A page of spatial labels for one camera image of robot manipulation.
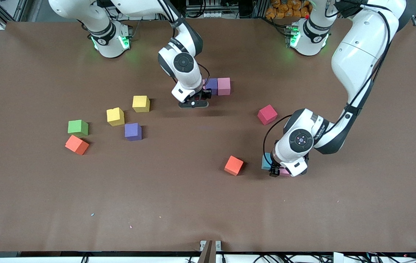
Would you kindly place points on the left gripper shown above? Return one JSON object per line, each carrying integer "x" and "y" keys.
{"x": 275, "y": 170}

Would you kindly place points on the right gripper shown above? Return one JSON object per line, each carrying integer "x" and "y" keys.
{"x": 205, "y": 94}

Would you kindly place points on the blue-violet foam cube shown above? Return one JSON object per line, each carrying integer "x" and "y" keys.
{"x": 212, "y": 86}
{"x": 133, "y": 132}

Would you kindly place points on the pink foam cube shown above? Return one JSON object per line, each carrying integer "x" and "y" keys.
{"x": 204, "y": 83}
{"x": 284, "y": 172}
{"x": 224, "y": 86}

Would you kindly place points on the cyan foam cube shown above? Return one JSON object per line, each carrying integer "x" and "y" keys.
{"x": 265, "y": 160}

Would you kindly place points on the yellow foam cube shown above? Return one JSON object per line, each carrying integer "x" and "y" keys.
{"x": 141, "y": 103}
{"x": 115, "y": 117}

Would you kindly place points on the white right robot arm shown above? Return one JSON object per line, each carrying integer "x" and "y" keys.
{"x": 178, "y": 73}

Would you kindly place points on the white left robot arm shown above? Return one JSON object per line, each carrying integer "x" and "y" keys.
{"x": 357, "y": 54}

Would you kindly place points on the orange foam cube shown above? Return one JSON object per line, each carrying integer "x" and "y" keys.
{"x": 77, "y": 144}
{"x": 234, "y": 165}

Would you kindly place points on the crimson foam cube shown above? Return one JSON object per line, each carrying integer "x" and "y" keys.
{"x": 267, "y": 114}

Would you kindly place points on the brown paper table cover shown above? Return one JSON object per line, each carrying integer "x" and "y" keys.
{"x": 208, "y": 204}

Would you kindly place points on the metal equipment rack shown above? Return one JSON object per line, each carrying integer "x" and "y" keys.
{"x": 208, "y": 14}

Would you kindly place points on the orange bag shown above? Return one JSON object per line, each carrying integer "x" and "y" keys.
{"x": 284, "y": 7}

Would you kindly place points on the green foam cube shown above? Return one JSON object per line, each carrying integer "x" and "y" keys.
{"x": 78, "y": 128}

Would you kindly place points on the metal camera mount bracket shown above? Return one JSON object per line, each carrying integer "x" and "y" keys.
{"x": 210, "y": 250}

